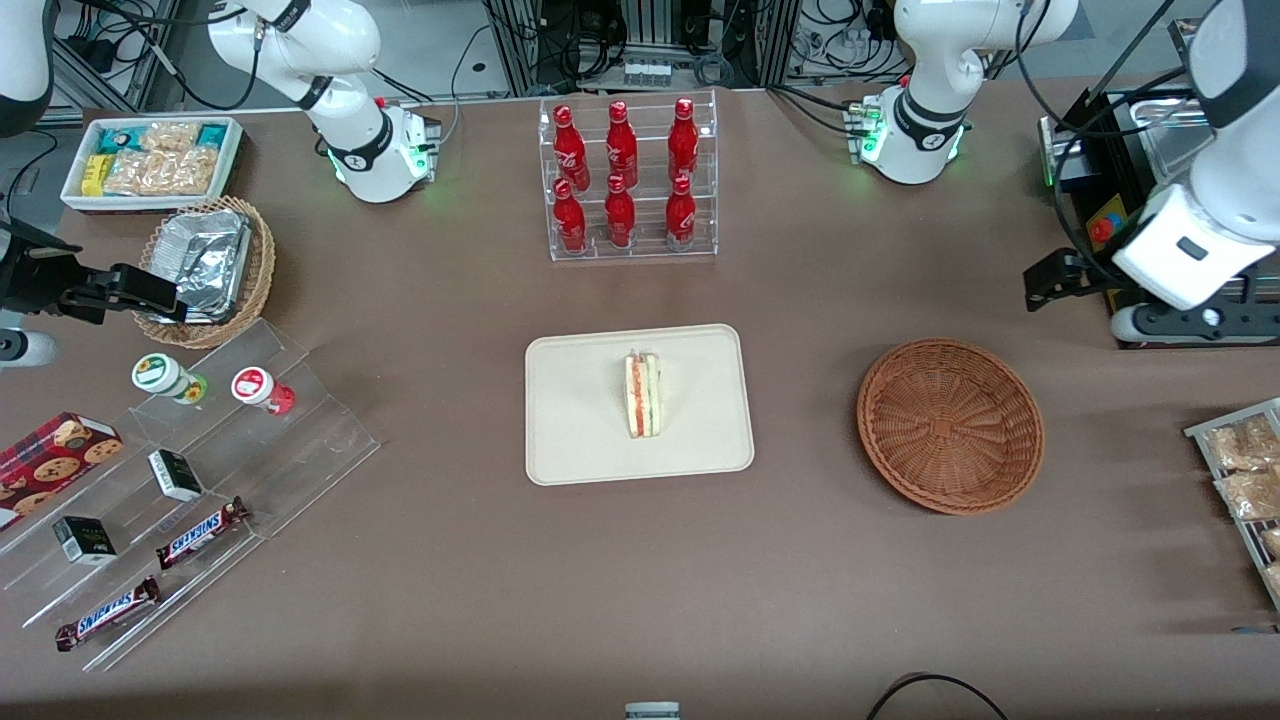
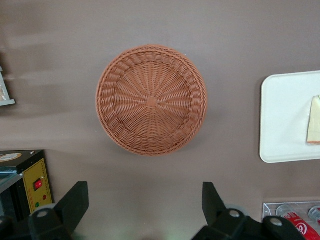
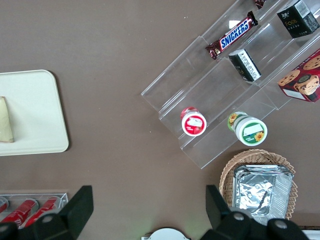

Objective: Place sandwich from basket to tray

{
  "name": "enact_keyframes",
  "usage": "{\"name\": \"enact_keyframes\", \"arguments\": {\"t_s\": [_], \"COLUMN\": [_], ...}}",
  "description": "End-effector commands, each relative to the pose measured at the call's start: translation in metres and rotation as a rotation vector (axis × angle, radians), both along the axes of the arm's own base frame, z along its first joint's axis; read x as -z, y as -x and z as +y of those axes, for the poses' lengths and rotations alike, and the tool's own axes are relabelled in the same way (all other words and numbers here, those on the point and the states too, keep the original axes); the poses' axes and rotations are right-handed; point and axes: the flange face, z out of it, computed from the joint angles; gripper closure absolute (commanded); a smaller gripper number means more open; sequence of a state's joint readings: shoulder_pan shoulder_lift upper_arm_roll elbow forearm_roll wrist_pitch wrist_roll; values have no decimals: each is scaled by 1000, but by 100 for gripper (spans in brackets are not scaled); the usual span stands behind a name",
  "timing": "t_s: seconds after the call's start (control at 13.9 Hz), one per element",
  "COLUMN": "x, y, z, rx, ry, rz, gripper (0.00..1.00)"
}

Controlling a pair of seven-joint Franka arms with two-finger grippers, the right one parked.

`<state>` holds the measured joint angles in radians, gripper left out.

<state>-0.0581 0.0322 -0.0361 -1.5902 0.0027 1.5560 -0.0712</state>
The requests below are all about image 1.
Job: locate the round brown wicker basket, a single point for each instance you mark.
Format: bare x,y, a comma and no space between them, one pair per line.
950,425

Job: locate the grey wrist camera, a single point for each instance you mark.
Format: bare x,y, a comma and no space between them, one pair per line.
25,350
1180,326

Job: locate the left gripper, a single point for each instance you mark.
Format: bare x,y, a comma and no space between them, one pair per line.
1088,268

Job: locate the oval light wicker basket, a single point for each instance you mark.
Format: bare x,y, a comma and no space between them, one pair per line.
262,265

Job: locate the black food warmer appliance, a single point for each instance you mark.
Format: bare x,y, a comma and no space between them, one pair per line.
1100,228

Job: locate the clear bag of pastry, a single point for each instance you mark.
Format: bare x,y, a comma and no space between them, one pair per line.
1245,445
1250,495

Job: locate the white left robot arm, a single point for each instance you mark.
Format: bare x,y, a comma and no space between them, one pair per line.
925,60

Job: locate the snickers chocolate bar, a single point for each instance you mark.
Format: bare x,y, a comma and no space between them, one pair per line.
200,533
108,613

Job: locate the red lid dessert cup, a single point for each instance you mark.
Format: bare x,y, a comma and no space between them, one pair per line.
255,385

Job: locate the triangular sandwich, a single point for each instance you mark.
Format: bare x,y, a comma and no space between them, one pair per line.
642,395

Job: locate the beige plastic tray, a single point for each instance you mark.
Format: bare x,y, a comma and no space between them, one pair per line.
580,410

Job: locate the red cola bottle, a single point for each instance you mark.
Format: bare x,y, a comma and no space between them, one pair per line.
621,145
680,218
683,140
569,145
620,218
570,222

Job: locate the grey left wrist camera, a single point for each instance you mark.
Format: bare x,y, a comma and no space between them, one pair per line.
1180,326

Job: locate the large clear bag of crackers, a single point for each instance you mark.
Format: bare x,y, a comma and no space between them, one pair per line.
165,172

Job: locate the green lid dessert cup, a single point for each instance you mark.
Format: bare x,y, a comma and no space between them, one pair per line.
158,373

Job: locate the aluminium foil container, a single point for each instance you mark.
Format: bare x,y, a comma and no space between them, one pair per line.
205,260

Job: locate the yellow snack packet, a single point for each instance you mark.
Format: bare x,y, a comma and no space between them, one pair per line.
95,174

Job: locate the clear acrylic bottle rack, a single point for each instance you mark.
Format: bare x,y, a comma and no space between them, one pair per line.
645,255

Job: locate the white rectangular snack bin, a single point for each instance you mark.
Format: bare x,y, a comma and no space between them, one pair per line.
235,165

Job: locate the red plaid cookie box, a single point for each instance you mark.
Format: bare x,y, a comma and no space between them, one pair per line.
55,460

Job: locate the clear acrylic step display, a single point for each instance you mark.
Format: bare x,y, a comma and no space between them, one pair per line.
300,440

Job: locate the small black box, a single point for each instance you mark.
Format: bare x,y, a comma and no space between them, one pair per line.
85,540
176,475

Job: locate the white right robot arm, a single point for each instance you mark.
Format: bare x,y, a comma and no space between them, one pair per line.
350,130

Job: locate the aluminium frame cabinet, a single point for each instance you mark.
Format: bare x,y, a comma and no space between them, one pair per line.
650,40

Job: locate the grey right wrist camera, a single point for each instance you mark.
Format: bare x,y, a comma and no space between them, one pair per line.
25,350

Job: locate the teal snack packet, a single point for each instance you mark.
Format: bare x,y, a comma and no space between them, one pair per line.
212,135
118,139

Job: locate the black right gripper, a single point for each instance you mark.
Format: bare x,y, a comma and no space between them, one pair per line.
30,283

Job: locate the small grey device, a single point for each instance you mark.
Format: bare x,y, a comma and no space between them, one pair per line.
652,711

